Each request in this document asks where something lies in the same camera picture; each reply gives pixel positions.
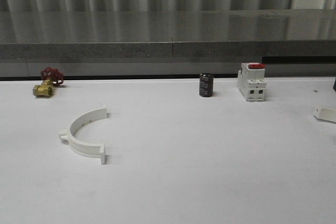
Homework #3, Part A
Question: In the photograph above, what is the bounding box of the white half pipe clamp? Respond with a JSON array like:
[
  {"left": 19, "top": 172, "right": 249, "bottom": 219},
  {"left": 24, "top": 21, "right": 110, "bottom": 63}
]
[{"left": 58, "top": 104, "right": 108, "bottom": 165}]

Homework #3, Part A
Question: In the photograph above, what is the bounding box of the black cylindrical capacitor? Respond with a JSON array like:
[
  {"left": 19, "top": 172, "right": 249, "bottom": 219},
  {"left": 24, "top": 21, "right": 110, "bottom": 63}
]
[{"left": 199, "top": 73, "right": 214, "bottom": 98}]

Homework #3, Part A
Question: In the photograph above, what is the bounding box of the brass valve red handwheel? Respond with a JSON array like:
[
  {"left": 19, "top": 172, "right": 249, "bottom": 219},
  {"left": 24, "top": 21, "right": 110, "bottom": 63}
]
[{"left": 33, "top": 67, "right": 64, "bottom": 97}]

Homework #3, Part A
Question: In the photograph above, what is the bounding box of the grey stone counter ledge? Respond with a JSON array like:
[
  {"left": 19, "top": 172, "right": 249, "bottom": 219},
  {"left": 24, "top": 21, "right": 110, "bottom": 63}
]
[{"left": 1, "top": 9, "right": 335, "bottom": 79}]

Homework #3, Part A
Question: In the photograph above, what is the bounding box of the white circuit breaker red switch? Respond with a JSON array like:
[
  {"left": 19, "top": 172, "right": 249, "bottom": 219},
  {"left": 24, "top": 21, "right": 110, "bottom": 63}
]
[{"left": 237, "top": 62, "right": 267, "bottom": 102}]

